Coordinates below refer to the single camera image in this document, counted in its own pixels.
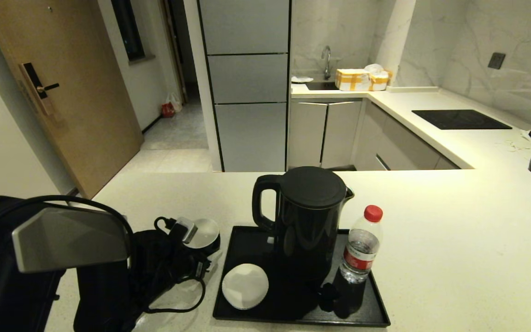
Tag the brown wooden door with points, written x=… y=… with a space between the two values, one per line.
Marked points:
x=72 y=92

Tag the small box yellow tape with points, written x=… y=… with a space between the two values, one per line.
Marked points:
x=380 y=82

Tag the grey wall socket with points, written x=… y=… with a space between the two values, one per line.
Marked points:
x=497 y=61

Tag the red and white bag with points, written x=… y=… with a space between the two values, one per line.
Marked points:
x=168 y=109

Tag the chrome faucet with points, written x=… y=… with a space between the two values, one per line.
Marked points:
x=327 y=59

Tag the white cloth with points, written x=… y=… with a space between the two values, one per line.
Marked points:
x=301 y=79

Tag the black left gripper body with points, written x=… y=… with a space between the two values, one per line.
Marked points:
x=185 y=265

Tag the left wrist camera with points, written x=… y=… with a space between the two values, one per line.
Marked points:
x=185 y=230

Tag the black rectangular tray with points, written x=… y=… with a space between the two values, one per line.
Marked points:
x=293 y=299

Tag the white saucer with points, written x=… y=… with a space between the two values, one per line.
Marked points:
x=245 y=286

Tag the dark window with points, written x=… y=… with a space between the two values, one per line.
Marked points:
x=129 y=30

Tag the beige cabinet door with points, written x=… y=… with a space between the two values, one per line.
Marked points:
x=306 y=135
x=341 y=133

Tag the clear plastic water bottle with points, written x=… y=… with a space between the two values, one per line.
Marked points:
x=361 y=249

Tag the black electric kettle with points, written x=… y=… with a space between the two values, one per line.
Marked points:
x=309 y=216

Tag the cardboard box yellow tape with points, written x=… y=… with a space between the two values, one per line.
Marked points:
x=351 y=80

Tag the white plastic bag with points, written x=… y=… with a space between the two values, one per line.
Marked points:
x=375 y=68

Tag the black induction cooktop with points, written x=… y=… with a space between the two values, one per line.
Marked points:
x=459 y=119

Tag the beige drawer cabinet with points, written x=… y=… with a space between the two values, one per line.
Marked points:
x=399 y=144

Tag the kitchen sink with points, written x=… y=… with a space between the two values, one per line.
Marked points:
x=321 y=85

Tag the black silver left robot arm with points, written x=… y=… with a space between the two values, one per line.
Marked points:
x=62 y=258

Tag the tall grey fridge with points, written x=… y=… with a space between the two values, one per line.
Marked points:
x=247 y=92

